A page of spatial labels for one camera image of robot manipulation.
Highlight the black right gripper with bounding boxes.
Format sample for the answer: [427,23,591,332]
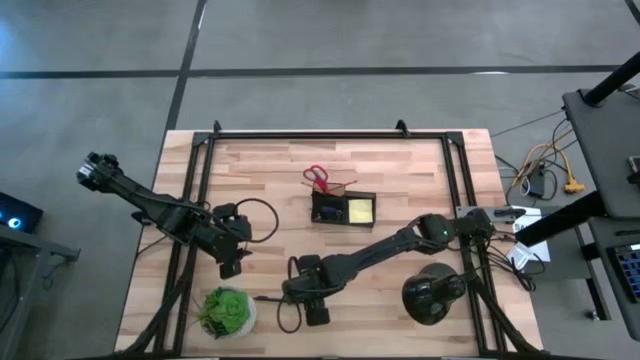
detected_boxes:
[283,269,346,327]

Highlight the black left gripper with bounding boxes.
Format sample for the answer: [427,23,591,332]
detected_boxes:
[212,202,253,280]

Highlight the yellow sticky note pad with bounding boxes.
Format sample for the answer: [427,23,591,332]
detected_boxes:
[348,198,375,225]

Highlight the red-handled scissors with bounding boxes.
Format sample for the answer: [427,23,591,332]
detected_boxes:
[302,163,331,195]

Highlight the black mesh desk organizer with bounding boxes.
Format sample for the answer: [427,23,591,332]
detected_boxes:
[309,187,378,230]

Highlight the green potted succulent plant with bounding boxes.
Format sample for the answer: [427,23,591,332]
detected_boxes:
[192,285,260,340]

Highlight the black desk lamp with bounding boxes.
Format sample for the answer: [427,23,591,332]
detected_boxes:
[400,262,469,326]

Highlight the grey metal stand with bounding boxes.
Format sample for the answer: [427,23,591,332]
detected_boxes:
[0,223,81,360]

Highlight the black device with blue light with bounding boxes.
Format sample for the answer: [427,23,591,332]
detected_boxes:
[0,191,45,235]

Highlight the black power adapter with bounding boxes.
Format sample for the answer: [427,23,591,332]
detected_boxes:
[528,169,547,199]

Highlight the black diagonal beam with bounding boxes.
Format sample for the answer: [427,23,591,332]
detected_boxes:
[514,191,609,247]

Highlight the grey side desk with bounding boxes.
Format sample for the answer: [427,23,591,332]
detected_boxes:
[587,217,640,341]

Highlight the keyboard with blue keys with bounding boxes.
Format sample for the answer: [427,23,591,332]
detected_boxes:
[606,243,640,305]

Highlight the grey cart top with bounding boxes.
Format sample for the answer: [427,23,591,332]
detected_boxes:
[562,87,640,220]

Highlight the black round pole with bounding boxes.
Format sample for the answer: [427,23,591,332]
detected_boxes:
[583,49,640,108]

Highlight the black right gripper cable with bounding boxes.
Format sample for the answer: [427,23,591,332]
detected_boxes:
[276,294,304,335]

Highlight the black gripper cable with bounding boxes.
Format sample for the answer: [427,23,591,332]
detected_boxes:
[230,198,280,245]
[276,294,304,335]

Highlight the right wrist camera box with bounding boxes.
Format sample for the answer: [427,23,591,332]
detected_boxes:
[298,253,322,274]

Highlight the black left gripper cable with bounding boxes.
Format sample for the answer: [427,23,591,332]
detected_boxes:
[230,198,280,245]

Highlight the black table rig frame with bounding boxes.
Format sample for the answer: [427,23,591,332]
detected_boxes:
[117,119,544,359]

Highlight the black cable bundle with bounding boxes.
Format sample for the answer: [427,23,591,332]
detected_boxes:
[469,234,546,291]

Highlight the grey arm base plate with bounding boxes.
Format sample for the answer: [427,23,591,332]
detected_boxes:
[455,205,526,221]

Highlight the yellow power cable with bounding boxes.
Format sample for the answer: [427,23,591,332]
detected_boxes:
[512,127,586,195]

